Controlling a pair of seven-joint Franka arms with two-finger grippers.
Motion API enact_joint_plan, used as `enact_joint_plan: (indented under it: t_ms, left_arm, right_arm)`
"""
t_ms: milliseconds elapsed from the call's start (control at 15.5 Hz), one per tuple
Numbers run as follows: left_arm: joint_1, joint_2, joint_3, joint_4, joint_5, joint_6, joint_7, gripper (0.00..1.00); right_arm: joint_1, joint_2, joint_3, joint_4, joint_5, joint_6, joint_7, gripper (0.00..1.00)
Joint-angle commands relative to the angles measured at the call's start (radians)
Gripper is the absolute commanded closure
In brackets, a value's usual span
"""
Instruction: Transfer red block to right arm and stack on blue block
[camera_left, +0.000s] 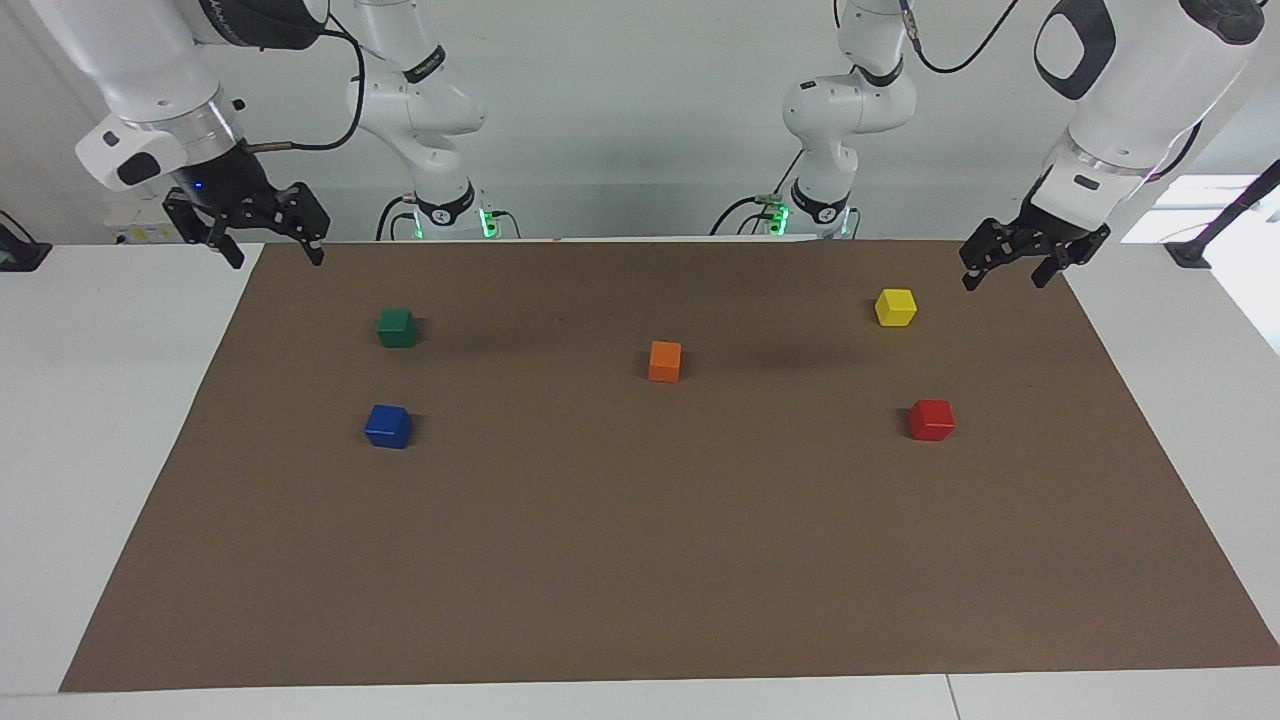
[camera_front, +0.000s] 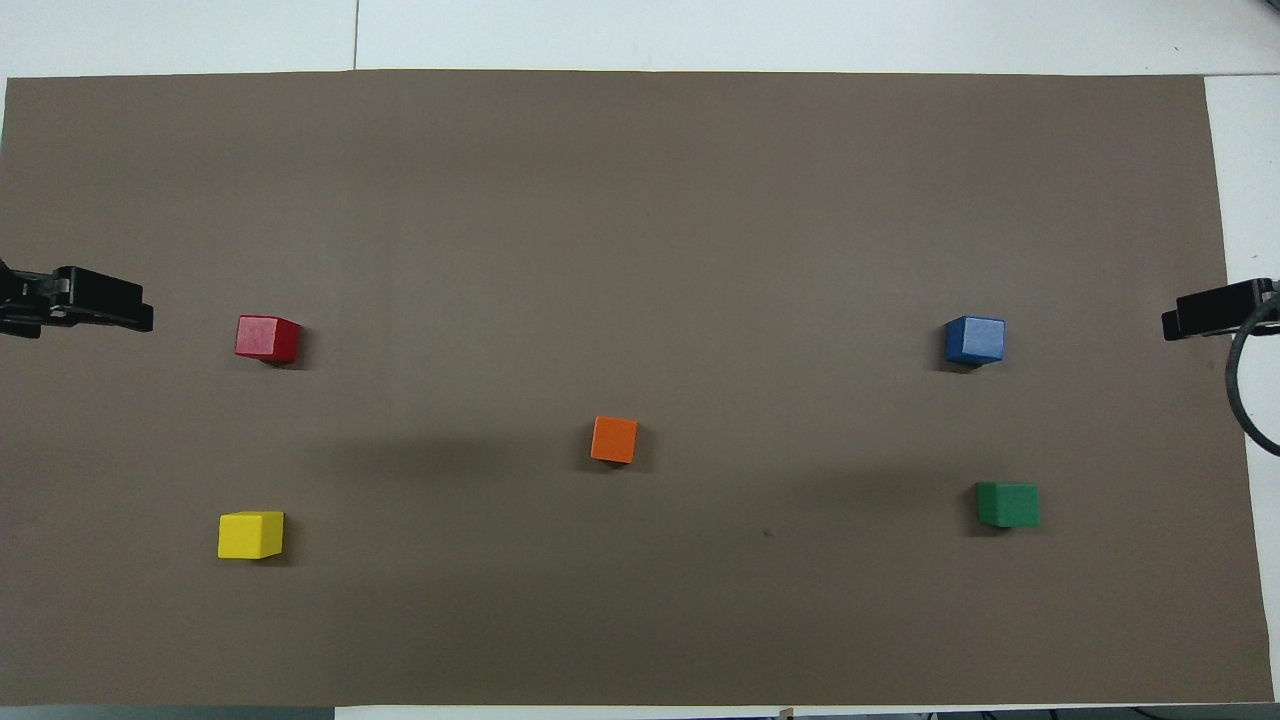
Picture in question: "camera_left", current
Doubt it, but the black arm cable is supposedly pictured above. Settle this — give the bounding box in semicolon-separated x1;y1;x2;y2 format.
243;18;367;154
898;0;1023;77

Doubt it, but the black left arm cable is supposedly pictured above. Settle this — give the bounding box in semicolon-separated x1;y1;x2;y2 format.
898;0;1023;77

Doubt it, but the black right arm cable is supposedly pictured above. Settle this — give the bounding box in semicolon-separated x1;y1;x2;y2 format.
243;18;367;154

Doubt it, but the black table clamp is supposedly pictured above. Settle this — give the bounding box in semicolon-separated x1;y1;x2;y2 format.
0;210;53;273

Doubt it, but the blue wooden block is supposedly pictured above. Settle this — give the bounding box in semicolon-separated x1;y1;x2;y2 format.
364;404;414;449

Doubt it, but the white electrical box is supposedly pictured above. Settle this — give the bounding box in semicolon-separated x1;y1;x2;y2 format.
105;195;189;245

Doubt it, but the black angled stand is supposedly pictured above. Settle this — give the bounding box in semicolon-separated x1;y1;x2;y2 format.
1165;158;1280;269

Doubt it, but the brown paper mat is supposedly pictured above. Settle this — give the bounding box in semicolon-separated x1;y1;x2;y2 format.
60;238;1280;693

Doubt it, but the red wooden block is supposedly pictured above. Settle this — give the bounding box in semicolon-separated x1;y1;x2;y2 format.
908;399;955;442

